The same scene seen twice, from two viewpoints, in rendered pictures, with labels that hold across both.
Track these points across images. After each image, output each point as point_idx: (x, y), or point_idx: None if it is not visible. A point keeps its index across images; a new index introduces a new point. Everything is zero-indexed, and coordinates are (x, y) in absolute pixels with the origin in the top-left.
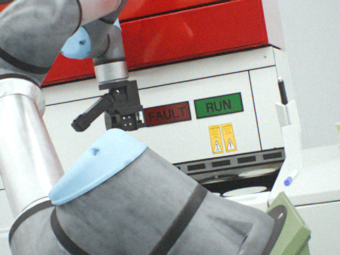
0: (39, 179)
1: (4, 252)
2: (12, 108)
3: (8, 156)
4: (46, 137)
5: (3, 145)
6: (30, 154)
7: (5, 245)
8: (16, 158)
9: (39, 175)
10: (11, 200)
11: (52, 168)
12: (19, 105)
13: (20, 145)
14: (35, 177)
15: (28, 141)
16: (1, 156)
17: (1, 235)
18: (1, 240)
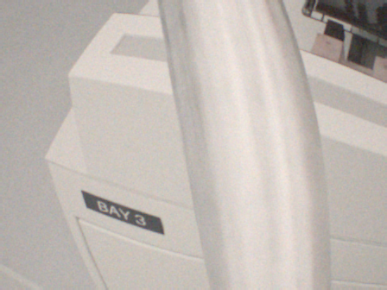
0: (275, 278)
1: (168, 115)
2: (225, 15)
3: (215, 180)
4: (305, 110)
5: (201, 129)
6: (269, 198)
7: (171, 106)
8: (234, 198)
9: (279, 267)
10: (212, 284)
11: (307, 236)
12: (242, 6)
13: (249, 160)
14: (269, 271)
15: (268, 146)
16: (195, 158)
17: (164, 82)
18: (163, 97)
